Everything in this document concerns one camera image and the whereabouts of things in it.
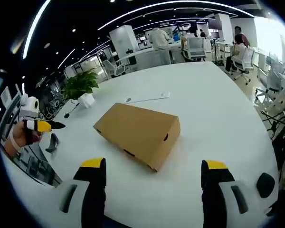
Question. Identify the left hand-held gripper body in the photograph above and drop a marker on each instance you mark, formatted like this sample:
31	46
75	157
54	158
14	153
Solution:
29	107

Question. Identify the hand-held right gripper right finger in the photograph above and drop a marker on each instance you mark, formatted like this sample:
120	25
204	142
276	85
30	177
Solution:
213	190

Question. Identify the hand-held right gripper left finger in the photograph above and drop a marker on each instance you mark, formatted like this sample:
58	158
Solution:
95	190

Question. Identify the brown cardboard shoe box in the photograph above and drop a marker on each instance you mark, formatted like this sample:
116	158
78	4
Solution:
137	126

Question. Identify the person's left hand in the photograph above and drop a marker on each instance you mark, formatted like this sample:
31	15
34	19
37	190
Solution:
30	125

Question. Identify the grey curved plastic object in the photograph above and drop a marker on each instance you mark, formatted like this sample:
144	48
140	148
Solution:
53	142

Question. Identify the black desk microphone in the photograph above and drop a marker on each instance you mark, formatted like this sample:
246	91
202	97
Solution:
67	115

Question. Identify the black oval desk object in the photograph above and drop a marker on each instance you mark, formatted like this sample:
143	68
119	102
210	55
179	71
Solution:
266	185

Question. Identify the potted green plant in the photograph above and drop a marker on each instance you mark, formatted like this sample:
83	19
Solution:
80	83

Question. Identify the white office chair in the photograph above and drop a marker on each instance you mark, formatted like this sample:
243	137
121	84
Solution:
245	61
112	69
273	83
196	48

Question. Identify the white pillar cabinet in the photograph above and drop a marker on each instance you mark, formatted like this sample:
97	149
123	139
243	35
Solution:
123	40

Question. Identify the white office counter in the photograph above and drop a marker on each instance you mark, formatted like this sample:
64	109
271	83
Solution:
152	57

